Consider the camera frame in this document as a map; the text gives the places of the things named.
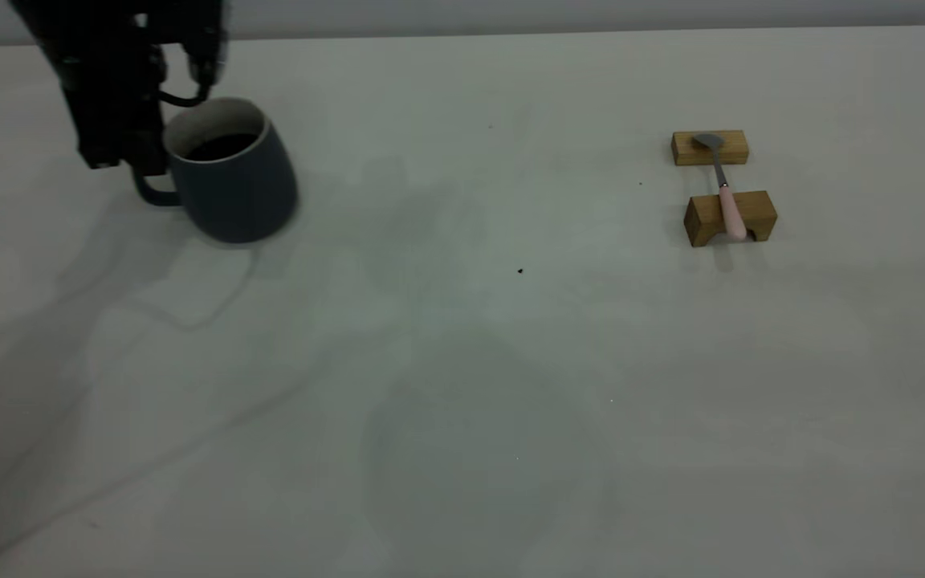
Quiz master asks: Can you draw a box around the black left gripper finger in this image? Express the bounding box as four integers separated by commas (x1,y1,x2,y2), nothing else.
120,79,171,177
64,83,124,170

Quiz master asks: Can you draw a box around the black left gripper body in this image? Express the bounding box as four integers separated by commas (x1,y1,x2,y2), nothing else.
10,0,184,91

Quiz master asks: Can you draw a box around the dark grey ceramic cup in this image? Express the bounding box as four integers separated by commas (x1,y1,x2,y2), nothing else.
133,98,299,244

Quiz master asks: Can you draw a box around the pink handled metal spoon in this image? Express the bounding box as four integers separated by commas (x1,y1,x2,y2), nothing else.
691,133,748,242

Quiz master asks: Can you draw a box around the flat rectangular wooden block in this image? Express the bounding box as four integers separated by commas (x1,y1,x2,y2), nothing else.
671,130,750,167

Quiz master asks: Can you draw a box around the arched wooden block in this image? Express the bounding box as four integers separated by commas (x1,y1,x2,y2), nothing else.
683,190,777,248

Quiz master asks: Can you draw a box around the black left camera cable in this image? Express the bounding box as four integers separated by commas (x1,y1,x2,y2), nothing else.
159,79,211,108

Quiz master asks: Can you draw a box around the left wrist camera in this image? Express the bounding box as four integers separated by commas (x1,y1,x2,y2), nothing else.
181,0,227,88

